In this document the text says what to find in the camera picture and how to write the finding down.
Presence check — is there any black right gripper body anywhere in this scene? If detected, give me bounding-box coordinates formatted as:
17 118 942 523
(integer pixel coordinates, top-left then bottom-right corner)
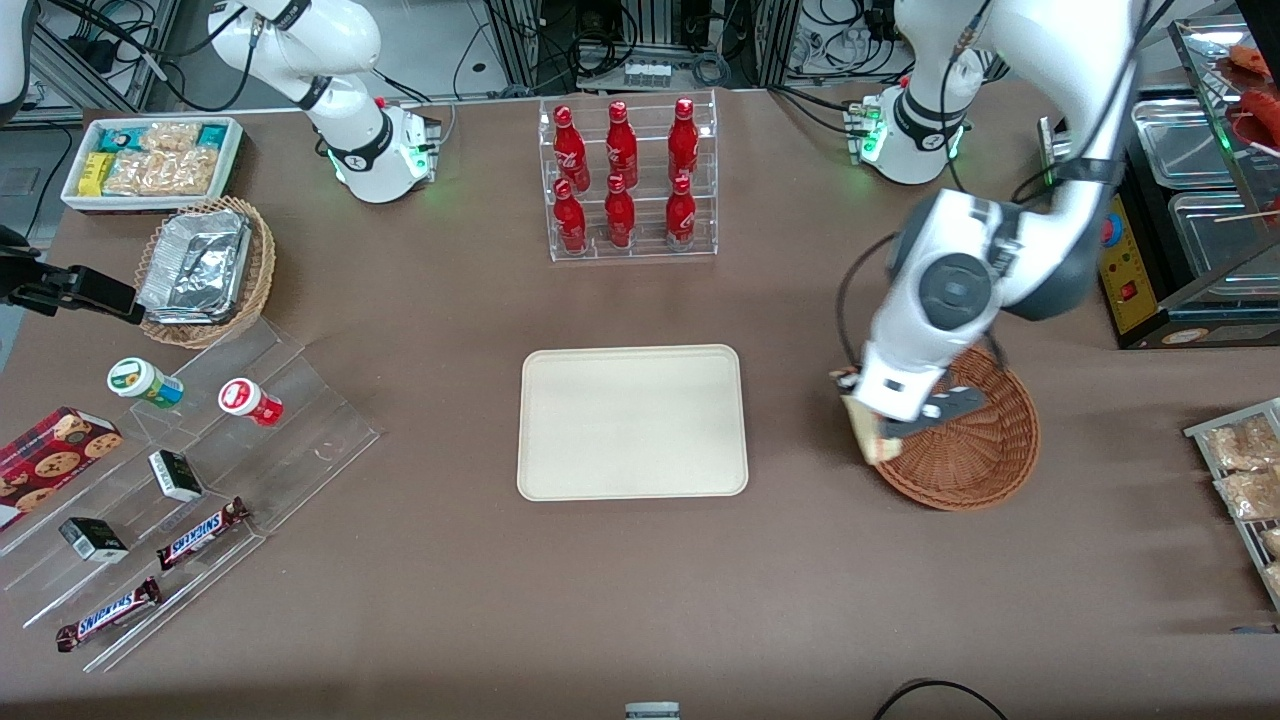
0 228 69 317

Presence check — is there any triangle sandwich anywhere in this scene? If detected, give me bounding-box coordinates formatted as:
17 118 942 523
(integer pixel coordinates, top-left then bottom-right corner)
840 393 904 466

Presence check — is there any brown wicker basket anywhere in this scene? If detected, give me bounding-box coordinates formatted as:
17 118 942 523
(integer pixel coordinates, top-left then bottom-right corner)
872 345 1042 512

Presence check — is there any light wicker basket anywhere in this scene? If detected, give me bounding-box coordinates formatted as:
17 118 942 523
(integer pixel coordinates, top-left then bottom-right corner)
134 196 277 350

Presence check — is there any tray of packaged snacks right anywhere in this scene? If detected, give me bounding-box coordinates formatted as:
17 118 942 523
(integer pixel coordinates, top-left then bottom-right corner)
1183 397 1280 613

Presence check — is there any cream plastic tray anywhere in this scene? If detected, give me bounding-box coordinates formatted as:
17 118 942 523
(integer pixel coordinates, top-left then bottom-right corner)
516 344 750 502

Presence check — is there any aluminium foil container stack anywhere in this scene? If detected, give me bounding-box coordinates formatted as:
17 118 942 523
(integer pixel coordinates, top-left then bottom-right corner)
137 209 253 326

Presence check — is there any green sunflower yogurt cup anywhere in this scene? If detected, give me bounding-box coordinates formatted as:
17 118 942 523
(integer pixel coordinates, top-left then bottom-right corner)
107 357 185 410

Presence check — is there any clear nut snack bag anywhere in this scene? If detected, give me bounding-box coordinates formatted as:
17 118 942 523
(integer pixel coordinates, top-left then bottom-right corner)
103 148 219 197
140 122 201 153

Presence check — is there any red lid yogurt cup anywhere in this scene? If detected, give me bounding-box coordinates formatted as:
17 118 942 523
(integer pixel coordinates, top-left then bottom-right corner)
218 378 284 428

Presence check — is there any red tartan cookie box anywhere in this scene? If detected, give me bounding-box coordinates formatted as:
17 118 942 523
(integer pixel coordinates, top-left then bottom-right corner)
0 406 124 533

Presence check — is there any white snack bin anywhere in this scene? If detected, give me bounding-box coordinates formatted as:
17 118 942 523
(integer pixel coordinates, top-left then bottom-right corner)
61 116 245 214

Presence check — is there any small black carton box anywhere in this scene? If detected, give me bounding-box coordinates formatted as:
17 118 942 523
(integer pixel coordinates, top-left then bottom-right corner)
148 450 205 503
58 517 130 564

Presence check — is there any black yellow food warmer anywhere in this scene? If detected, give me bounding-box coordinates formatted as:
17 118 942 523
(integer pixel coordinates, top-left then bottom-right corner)
1098 15 1280 351

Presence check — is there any clear acrylic stepped shelf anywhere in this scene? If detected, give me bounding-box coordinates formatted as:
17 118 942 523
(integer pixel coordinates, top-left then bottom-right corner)
0 315 382 674

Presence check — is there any Snickers chocolate bar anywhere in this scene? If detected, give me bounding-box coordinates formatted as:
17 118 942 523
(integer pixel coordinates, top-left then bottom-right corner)
55 577 163 653
156 497 251 572

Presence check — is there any small grey control box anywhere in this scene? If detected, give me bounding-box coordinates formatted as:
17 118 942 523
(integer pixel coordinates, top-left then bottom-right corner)
1038 115 1077 189

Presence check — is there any red cola bottle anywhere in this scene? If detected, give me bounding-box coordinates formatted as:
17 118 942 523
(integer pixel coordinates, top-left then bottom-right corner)
553 104 589 191
605 100 639 189
604 173 637 249
554 178 588 254
668 97 700 184
665 175 698 249

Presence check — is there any clear acrylic bottle rack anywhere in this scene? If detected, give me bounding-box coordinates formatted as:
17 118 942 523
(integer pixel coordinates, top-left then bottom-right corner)
537 88 719 263

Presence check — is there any stainless steel pan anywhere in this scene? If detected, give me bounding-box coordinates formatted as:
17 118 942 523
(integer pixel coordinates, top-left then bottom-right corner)
1131 98 1241 191
1168 190 1280 281

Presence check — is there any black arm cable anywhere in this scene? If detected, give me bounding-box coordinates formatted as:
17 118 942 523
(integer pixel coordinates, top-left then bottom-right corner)
836 232 901 373

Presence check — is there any black floor cable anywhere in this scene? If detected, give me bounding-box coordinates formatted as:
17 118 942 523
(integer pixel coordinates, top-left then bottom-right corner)
873 679 1009 720

